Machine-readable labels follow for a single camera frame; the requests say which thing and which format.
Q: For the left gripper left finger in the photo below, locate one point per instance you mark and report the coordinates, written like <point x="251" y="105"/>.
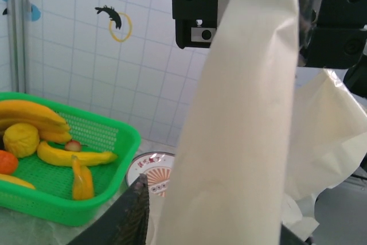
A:
<point x="126" y="219"/>

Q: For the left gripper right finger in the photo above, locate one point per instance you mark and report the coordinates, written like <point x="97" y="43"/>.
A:
<point x="292" y="237"/>

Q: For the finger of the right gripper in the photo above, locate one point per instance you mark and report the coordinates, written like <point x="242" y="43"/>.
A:
<point x="335" y="12"/>

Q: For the cream plastic bag orange print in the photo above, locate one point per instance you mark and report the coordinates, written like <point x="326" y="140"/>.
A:
<point x="243" y="113"/>

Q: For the yellow orange fake pepper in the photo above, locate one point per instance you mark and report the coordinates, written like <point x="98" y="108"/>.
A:
<point x="81" y="182"/>

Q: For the single yellow fake banana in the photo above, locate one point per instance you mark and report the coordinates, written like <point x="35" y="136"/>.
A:
<point x="57" y="156"/>

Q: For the slim yellow fake banana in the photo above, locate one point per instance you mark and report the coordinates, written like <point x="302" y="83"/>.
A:
<point x="14" y="180"/>

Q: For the yellow wrinkled fake lemon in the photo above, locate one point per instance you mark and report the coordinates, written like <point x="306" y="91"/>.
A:
<point x="21" y="140"/>

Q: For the orange fake tangerine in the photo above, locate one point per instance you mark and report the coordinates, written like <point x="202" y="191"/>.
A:
<point x="7" y="163"/>

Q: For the orange yellow fake banana bunch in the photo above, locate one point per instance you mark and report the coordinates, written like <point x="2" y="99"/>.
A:
<point x="31" y="113"/>

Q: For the green plastic basket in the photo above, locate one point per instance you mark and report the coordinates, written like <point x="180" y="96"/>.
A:
<point x="86" y="210"/>

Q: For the white plate orange sunburst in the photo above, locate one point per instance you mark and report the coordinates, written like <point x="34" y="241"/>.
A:
<point x="155" y="176"/>

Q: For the right aluminium frame post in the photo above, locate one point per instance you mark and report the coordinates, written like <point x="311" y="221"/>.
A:
<point x="17" y="27"/>

